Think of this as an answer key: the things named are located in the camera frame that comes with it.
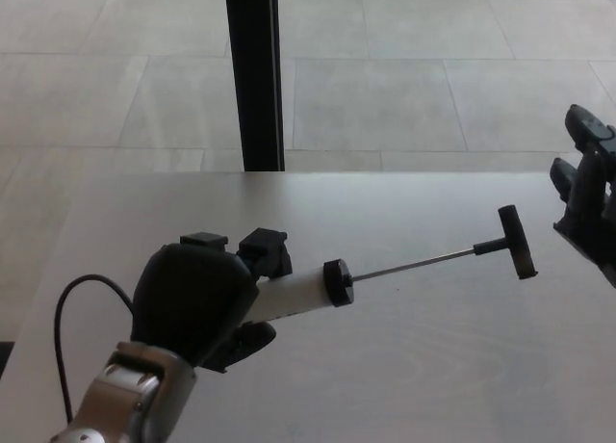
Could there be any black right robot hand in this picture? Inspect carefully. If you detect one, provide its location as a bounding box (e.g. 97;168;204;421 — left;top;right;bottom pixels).
550;103;616;290

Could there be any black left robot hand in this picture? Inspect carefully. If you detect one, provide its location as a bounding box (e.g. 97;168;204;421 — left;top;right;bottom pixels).
129;227;294;375

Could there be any white Franklin air pump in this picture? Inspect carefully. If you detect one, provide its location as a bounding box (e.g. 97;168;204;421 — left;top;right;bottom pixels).
249;204;539;325

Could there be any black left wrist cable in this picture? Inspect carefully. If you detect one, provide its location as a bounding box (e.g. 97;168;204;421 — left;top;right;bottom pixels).
53;274;136;423

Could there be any black vertical post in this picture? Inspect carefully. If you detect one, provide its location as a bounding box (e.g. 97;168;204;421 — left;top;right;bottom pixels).
223;0;286;173

